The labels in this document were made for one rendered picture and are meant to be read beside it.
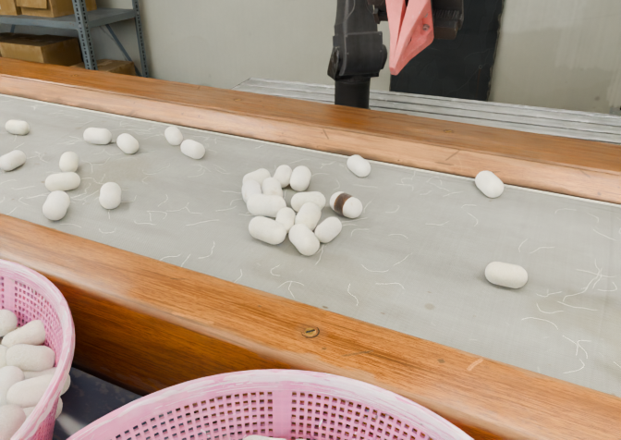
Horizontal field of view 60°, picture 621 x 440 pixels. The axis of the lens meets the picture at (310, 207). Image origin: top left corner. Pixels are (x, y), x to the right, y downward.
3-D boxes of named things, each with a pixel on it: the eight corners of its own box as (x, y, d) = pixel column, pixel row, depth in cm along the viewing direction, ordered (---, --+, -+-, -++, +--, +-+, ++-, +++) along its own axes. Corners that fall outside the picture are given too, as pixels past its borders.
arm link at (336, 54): (388, 45, 91) (374, 38, 95) (338, 48, 88) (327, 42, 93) (385, 82, 94) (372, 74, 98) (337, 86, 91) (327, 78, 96)
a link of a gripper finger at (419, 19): (410, 53, 54) (434, -20, 57) (344, 46, 57) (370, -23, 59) (418, 92, 60) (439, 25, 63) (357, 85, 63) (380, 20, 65)
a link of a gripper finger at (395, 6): (434, 55, 53) (457, -19, 56) (366, 48, 56) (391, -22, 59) (439, 95, 59) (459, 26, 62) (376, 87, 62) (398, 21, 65)
